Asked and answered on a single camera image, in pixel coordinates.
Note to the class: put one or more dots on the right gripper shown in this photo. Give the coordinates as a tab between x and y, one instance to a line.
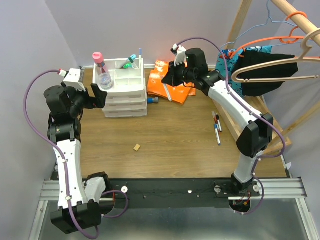
170	78

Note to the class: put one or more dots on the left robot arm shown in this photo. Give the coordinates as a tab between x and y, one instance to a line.
78	201

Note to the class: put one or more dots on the orange folded cloth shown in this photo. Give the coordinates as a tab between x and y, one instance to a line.
179	94

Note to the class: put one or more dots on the red white pen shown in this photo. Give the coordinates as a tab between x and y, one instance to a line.
214	117

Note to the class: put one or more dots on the pink cap pen tube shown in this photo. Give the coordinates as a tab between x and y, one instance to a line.
99	62

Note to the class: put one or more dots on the wooden clothes rack frame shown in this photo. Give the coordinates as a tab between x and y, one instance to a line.
311	31

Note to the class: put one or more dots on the tan eraser block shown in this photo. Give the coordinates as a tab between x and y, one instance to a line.
137	147

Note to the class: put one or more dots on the blue wire hanger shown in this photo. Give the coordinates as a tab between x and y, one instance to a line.
235	33

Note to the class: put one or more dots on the green white pen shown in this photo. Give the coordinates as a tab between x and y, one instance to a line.
140	58

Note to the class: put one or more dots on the black garment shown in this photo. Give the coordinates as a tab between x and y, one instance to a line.
250	58

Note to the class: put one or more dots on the blue shark print cloth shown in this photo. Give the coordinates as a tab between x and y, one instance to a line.
231	62

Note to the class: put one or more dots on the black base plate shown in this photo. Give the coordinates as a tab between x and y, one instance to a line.
172	193

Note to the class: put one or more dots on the clear paperclip jar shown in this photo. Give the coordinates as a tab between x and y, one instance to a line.
105	80

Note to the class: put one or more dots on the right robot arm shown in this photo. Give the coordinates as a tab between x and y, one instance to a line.
190	66

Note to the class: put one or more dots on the blue grey glue stick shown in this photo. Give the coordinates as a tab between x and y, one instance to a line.
152	100

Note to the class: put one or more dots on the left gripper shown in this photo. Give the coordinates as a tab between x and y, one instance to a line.
98	100

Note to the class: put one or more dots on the green black highlighter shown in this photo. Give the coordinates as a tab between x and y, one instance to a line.
127	66

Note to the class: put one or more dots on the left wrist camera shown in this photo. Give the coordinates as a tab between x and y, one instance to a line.
73	78

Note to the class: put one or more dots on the wooden hanger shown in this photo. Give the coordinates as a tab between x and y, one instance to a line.
259	67

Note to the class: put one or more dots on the white drawer organizer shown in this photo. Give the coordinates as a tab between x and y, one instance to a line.
128	95

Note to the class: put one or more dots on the aluminium rail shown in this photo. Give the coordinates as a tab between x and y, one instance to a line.
274	188

